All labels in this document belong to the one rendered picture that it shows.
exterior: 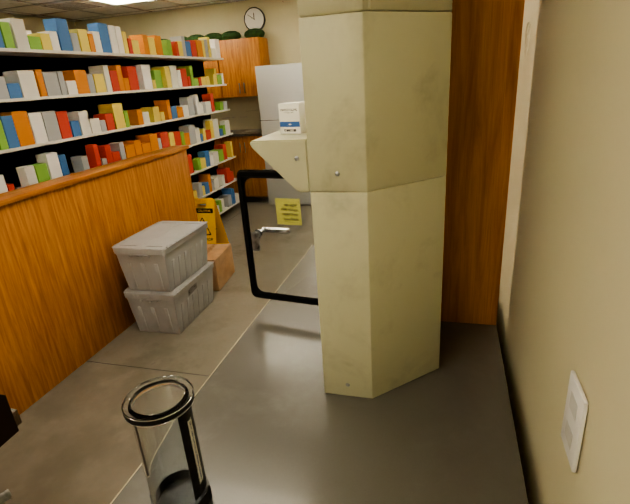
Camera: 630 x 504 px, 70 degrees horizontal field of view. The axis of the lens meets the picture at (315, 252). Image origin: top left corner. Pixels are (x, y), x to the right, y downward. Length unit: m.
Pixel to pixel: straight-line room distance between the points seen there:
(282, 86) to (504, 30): 4.98
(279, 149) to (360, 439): 0.59
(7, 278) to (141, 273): 0.80
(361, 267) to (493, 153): 0.48
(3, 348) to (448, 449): 2.42
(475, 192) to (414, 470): 0.68
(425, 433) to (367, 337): 0.22
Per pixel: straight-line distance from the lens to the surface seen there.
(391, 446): 0.97
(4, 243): 2.86
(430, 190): 0.96
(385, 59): 0.86
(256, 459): 0.96
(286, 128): 0.98
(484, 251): 1.28
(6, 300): 2.89
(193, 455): 0.83
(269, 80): 6.10
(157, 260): 3.14
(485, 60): 1.19
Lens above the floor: 1.61
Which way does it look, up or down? 21 degrees down
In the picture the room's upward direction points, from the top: 4 degrees counter-clockwise
